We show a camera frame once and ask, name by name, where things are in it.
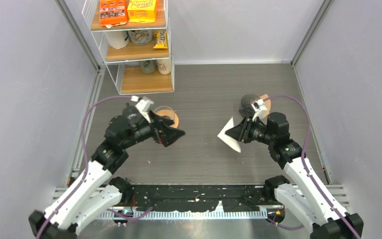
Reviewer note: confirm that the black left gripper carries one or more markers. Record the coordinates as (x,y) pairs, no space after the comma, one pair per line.
(168,134)

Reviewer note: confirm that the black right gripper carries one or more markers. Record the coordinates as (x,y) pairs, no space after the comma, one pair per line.
(239,132)

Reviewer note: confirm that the white paper coffee filter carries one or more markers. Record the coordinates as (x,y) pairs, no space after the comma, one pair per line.
(231,142)

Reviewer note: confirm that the round wooden dripper stand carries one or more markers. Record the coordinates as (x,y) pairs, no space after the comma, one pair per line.
(176,122)

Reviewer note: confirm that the clear glass dripper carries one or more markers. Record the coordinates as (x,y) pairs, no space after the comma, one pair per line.
(165,112)

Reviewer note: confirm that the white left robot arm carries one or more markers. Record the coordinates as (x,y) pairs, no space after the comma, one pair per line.
(68,216)

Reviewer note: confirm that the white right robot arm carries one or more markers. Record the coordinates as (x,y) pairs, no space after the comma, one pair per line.
(300,190)

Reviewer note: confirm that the brown paper filter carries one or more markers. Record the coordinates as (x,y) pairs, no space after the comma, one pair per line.
(267,105)

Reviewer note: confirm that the small dark glass cup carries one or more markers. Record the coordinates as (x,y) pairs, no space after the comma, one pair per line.
(129,112)

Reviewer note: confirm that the white patterned cup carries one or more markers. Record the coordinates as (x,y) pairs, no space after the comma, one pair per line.
(164,66)

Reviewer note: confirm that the yellow candy bag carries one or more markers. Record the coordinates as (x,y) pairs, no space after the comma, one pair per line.
(161,39)

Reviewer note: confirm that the printed white mug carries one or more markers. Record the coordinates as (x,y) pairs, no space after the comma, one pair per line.
(140,37)

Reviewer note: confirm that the white paper roll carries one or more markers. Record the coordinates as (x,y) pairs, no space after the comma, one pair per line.
(117,39)

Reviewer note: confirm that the yellow snack box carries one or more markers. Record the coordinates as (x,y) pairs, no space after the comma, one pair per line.
(142,11)

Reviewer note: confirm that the orange snack box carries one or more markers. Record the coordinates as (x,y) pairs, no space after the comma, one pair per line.
(113,13)

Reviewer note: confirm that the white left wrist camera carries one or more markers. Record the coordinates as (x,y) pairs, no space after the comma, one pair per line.
(143,106)

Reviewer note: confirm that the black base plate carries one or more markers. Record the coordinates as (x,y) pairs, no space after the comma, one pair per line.
(197,198)

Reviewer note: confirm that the white wire wooden shelf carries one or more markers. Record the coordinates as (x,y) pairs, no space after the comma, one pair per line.
(122,65)

